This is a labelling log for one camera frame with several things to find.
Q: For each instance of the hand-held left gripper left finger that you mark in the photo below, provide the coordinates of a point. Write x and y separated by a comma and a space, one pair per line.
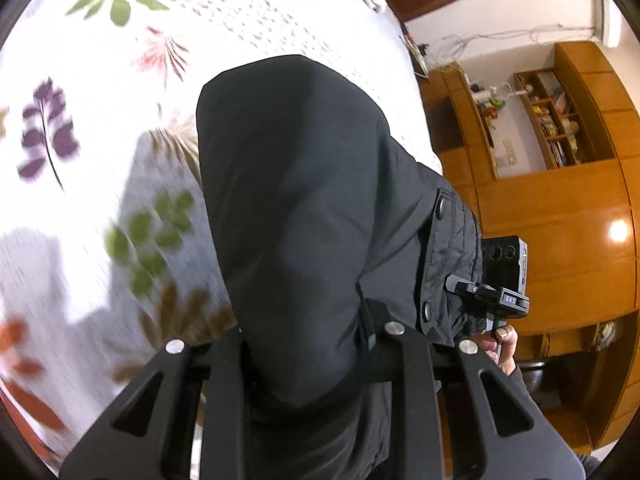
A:
225, 385

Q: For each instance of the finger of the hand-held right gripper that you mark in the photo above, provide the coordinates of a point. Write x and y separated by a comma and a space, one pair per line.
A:
462, 286

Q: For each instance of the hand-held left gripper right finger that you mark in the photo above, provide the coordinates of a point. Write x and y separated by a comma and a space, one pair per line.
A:
415, 385

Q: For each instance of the black puffer jacket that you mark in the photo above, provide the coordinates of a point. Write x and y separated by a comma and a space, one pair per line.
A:
300, 185

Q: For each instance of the person's right forearm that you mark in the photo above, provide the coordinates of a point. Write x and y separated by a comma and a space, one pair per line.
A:
524, 385

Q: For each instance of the person's right hand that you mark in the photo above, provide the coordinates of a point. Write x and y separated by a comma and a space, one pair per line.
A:
505, 347

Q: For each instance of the light wooden wardrobe unit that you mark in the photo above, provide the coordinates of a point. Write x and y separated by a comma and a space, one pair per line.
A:
550, 210

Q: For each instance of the row of books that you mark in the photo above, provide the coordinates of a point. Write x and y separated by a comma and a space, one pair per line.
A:
555, 125

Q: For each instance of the dark cloth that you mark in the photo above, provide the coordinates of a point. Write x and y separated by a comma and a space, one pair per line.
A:
590, 467

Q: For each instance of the floral quilted bedspread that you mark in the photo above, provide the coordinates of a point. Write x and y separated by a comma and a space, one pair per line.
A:
75, 60

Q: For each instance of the white wall socket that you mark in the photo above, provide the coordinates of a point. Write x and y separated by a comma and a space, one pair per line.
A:
510, 153

